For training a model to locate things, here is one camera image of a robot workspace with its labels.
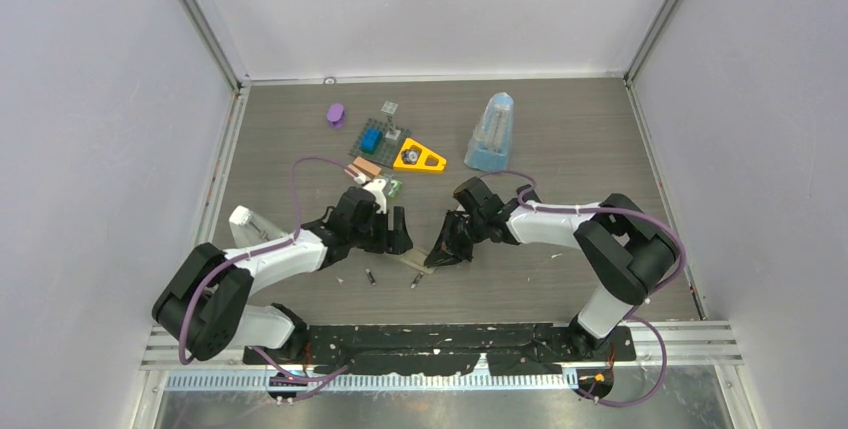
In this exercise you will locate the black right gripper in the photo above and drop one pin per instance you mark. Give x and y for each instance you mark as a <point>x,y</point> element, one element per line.
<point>447,250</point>

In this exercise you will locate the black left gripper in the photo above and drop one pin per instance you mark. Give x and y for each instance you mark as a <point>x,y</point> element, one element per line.
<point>390,242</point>

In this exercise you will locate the white remote control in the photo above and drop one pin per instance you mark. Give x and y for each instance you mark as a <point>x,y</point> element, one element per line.
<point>415,258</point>

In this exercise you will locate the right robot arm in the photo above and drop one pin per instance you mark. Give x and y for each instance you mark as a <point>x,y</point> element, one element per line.
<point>632,253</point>

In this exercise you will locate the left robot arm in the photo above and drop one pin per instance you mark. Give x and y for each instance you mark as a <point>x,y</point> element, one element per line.
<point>206,308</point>

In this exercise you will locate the green monster toy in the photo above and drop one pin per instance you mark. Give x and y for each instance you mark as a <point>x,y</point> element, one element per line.
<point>393,187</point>

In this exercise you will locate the tan wooden block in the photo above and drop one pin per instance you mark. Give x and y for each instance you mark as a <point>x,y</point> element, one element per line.
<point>353,171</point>
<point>367,167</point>

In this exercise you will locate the yellow triangular toy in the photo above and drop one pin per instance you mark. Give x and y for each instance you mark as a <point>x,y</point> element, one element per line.
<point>416,157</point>

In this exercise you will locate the grey building brick plate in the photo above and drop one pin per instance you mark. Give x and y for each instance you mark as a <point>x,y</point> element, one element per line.
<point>387,150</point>

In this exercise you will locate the blue translucent metronome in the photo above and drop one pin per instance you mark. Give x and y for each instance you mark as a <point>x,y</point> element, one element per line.
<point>489,147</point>

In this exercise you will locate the blue building brick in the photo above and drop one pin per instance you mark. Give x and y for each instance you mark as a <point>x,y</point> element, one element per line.
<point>371,139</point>

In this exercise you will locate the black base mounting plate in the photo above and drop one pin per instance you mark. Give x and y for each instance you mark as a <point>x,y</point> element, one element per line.
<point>444,350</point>

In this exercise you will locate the purple cap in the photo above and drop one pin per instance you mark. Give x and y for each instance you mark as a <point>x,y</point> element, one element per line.
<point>336,115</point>

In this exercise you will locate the grey brick post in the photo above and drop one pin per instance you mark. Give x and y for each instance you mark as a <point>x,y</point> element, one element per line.
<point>389,109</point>

